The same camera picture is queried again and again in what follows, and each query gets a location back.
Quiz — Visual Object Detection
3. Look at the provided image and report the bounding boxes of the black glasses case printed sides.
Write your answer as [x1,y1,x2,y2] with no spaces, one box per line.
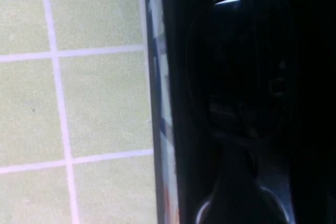
[142,0,336,224]

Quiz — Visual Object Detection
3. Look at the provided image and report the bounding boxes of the black framed glasses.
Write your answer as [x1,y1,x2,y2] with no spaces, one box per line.
[183,0,295,224]

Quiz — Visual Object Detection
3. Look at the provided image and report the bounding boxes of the green white-grid tablecloth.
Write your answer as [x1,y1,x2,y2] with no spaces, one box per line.
[0,0,161,224]

